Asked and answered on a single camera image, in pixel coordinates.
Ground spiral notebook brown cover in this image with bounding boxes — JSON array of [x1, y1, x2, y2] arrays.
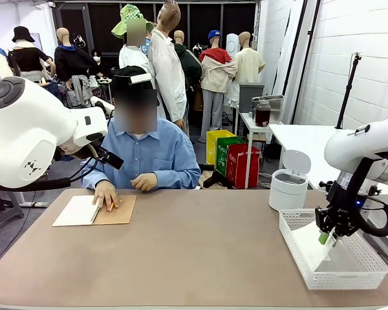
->
[[52, 194, 138, 227]]

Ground white paper sheet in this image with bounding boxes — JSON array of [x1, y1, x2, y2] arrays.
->
[[292, 222, 336, 272]]

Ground person's left forearm blue sleeve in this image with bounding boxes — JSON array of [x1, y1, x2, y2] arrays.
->
[[153, 167, 201, 190]]

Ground white coiled cable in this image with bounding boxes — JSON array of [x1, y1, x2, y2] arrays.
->
[[257, 172, 272, 189]]

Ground mannequin green checked hat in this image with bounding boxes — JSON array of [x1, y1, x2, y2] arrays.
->
[[111, 3, 156, 87]]

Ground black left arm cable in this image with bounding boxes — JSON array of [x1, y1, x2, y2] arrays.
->
[[0, 154, 100, 194]]

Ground white oval fan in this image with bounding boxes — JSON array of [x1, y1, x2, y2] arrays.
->
[[226, 33, 242, 59]]

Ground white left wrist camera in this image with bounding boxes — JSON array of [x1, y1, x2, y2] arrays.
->
[[83, 98, 114, 116]]

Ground black floor stand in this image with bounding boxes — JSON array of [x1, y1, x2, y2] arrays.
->
[[195, 163, 235, 190]]

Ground mannequin blue cap red jacket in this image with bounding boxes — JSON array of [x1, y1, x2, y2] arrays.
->
[[199, 30, 239, 143]]

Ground mannequin cream shirt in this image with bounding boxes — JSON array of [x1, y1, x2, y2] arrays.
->
[[234, 31, 266, 85]]

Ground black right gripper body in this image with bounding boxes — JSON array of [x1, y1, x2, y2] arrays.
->
[[314, 185, 363, 238]]

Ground glass jar brown liquid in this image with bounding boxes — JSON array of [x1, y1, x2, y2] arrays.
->
[[254, 99, 272, 127]]

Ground red recycling bag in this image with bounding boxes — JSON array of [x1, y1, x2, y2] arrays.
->
[[225, 143, 261, 190]]

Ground masked background person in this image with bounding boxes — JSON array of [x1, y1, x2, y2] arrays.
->
[[89, 48, 113, 78]]

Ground person's left hand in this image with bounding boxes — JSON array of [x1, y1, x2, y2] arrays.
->
[[130, 172, 158, 192]]

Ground black tripod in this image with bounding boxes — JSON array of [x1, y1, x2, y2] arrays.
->
[[335, 51, 363, 130]]

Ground yellow recycling bag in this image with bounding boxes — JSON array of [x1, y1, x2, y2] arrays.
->
[[206, 129, 236, 167]]

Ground tall mannequin white shirt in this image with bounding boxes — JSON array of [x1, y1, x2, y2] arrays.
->
[[147, 0, 188, 127]]

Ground black cap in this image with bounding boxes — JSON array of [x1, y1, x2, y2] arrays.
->
[[111, 65, 156, 91]]

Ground green recycling bag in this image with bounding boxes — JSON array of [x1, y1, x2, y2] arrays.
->
[[215, 136, 246, 177]]

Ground white perforated plastic basket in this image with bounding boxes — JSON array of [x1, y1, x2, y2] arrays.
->
[[279, 209, 388, 291]]

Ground mannequin dark green hoodie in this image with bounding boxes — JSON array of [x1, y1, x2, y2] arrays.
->
[[173, 30, 203, 98]]

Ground white desk leg frame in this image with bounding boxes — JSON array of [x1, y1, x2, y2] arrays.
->
[[19, 192, 50, 208]]

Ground small white side table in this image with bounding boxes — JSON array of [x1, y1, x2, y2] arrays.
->
[[238, 111, 285, 169]]

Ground mannequin black hoodie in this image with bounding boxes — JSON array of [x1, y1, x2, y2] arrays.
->
[[54, 27, 100, 108]]

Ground person's right forearm blue sleeve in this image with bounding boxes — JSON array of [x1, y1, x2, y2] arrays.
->
[[81, 167, 109, 190]]

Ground white round trash can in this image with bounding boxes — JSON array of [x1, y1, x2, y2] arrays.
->
[[268, 149, 312, 211]]

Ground grey cabinet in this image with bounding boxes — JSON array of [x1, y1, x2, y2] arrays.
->
[[238, 83, 265, 113]]

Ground mannequin black bucket hat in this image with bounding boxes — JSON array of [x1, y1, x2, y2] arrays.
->
[[7, 26, 56, 82]]

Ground person torso blue shirt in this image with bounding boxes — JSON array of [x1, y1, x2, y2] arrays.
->
[[80, 116, 201, 190]]

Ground person's right hand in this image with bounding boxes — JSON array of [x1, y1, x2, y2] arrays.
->
[[92, 180, 120, 212]]

